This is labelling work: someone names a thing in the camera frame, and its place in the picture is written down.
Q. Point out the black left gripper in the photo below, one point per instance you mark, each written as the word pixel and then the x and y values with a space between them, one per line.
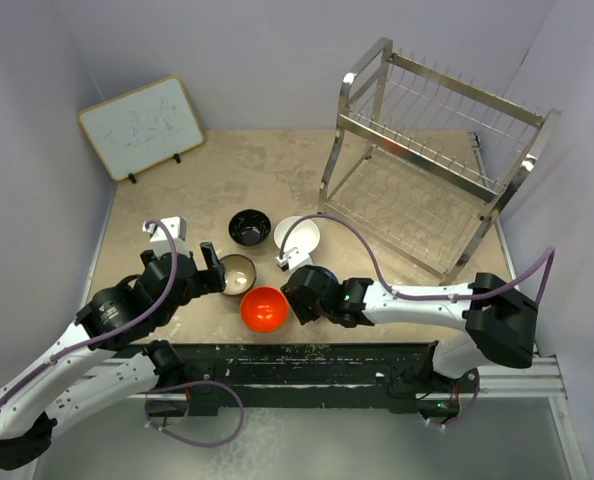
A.
pixel 207 280

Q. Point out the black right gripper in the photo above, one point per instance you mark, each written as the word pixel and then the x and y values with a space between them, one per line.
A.
pixel 304 314

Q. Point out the blue floral white bowl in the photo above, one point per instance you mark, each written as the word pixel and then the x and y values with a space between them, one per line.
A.
pixel 326 272

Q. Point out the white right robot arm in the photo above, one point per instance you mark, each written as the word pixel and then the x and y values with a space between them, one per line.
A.
pixel 494 323

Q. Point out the stainless steel dish rack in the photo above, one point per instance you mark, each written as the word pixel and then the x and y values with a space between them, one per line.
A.
pixel 424 162

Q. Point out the beige bowl with dark rim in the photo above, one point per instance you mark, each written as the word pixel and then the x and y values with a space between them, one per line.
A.
pixel 240 274

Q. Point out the black glossy bowl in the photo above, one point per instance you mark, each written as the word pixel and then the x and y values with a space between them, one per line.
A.
pixel 249 227

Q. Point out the orange bowl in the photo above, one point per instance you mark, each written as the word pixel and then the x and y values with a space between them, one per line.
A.
pixel 264 309

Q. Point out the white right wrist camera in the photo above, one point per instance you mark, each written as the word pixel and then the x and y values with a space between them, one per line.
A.
pixel 293 259

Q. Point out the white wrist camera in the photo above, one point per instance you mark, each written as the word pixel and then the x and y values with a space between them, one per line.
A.
pixel 167 235
pixel 293 259

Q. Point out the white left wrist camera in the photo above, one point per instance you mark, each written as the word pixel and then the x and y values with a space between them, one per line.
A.
pixel 167 235

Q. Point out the black table edge rail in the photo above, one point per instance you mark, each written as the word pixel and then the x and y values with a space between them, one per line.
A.
pixel 396 377

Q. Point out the small whiteboard with wooden frame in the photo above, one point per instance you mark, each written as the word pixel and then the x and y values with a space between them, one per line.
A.
pixel 142 128

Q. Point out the aluminium frame rail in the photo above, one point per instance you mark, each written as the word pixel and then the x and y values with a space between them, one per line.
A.
pixel 542 380

